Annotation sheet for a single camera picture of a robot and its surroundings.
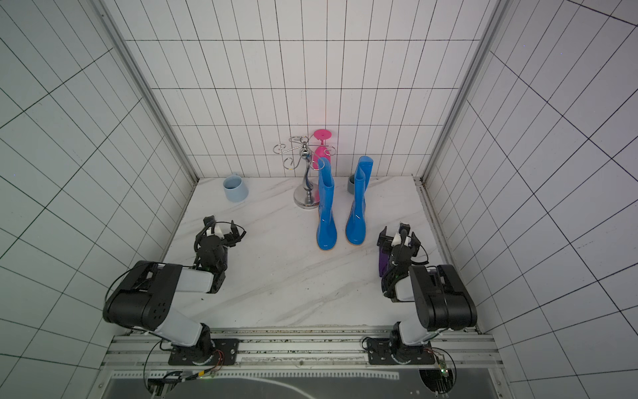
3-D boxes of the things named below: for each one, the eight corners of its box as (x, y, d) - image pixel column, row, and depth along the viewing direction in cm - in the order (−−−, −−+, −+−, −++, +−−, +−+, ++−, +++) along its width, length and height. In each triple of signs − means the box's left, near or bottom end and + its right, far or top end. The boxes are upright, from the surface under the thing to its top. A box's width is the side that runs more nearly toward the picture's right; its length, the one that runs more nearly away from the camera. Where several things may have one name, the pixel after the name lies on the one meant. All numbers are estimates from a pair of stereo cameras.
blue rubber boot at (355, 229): (344, 241, 99) (350, 202, 79) (352, 197, 115) (358, 154, 94) (359, 244, 98) (369, 205, 78) (365, 199, 114) (375, 156, 94)
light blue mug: (234, 206, 112) (229, 195, 106) (222, 193, 117) (217, 181, 111) (251, 195, 116) (248, 184, 110) (239, 183, 121) (235, 172, 115)
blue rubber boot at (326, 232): (318, 249, 97) (317, 209, 76) (318, 201, 113) (318, 157, 92) (333, 249, 97) (336, 209, 76) (331, 201, 113) (333, 157, 92)
